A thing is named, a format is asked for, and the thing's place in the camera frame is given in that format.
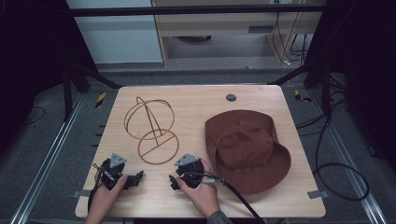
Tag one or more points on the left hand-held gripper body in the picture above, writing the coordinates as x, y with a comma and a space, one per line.
115, 170

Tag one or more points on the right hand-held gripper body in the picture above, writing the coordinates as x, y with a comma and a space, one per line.
190, 171

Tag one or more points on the brown bucket hat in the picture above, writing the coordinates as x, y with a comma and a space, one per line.
246, 152

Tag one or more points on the person's right hand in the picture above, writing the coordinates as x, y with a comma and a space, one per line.
202, 197

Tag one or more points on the person's left hand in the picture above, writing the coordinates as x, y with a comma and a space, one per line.
104, 199

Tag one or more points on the grey tape piece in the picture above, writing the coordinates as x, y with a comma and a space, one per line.
80, 193
317, 194

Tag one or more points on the yellow black striped tape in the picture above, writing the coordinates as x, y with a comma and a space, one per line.
100, 100
301, 97

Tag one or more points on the grey round table grommet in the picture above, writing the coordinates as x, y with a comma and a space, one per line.
231, 97

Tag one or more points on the black metal stand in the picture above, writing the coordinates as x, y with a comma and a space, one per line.
326, 90
67, 93

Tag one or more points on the white cabinet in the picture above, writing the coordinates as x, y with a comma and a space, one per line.
118, 40

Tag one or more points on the black curtain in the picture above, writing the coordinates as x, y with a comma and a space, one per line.
31, 62
367, 62

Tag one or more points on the light wooden desk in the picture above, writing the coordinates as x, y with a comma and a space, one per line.
218, 23

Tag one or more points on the aluminium floor rail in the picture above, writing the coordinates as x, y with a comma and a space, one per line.
46, 155
351, 174

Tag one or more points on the black horizontal frame bar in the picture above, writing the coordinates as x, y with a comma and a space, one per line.
186, 11

